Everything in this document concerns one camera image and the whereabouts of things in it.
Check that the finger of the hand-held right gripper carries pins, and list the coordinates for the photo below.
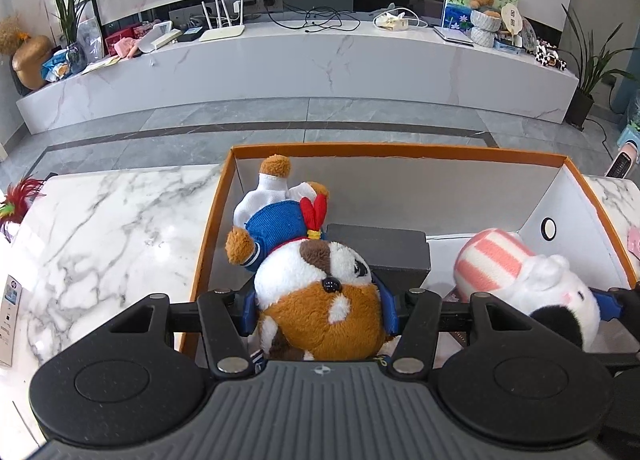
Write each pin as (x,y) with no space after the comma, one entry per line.
(620,362)
(610,304)

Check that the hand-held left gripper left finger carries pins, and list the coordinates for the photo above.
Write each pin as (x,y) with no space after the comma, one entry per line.
(247,315)

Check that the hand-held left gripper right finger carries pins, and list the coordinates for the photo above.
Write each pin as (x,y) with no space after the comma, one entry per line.
(390,312)

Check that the dark grey box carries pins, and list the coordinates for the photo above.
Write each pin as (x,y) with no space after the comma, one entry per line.
(385,252)

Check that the brown white dog plush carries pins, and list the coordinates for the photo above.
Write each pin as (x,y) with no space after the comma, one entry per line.
(310,300)

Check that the white pink striped plush toy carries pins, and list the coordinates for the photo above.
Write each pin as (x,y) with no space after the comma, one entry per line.
(500,260)

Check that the large orange cardboard box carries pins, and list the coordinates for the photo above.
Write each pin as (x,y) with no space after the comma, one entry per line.
(400,190)

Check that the pink pouch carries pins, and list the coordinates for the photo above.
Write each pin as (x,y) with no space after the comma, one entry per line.
(634,242)

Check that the light green stool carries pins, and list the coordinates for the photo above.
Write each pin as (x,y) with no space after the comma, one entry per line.
(632,139)

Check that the tall plant in black pot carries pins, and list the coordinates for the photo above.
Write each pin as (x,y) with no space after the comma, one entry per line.
(580,107)

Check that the small white product box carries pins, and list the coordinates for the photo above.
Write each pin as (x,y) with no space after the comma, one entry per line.
(10,320)

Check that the white marble tv cabinet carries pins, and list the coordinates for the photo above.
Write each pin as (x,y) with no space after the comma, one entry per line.
(300,69)

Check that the black white cow figurines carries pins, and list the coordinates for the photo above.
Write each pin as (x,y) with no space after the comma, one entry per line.
(550,57)

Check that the red feather toy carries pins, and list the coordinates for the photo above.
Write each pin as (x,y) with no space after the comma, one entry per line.
(20,200)

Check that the grey laptop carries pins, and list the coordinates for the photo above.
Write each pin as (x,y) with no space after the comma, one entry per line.
(452,35)

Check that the white router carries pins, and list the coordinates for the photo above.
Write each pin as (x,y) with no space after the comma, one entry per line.
(222,32)

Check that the white rectangular box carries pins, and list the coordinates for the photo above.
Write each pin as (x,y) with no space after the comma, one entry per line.
(160,37)

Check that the pink plastic toy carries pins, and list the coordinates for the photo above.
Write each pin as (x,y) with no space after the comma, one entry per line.
(126,47)

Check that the white ribbed pot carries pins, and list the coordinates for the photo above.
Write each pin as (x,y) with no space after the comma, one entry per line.
(485,28)

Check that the round paper fan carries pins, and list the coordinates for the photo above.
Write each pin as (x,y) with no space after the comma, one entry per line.
(511,18)

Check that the blue snack bag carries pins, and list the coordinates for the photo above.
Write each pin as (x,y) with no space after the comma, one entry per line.
(57,64)

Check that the teddy bear picture display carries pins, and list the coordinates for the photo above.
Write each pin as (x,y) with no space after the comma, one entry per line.
(456,4)

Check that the clear plastic package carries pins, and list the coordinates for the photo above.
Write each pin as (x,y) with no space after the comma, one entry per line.
(90,39)

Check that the gold vase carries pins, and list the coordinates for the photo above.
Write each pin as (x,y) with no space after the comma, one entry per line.
(31,62)

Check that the green plant in clear vase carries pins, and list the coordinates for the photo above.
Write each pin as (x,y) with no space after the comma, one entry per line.
(70,14)

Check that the dried flower bunch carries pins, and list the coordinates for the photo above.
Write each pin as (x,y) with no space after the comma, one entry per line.
(10,34)

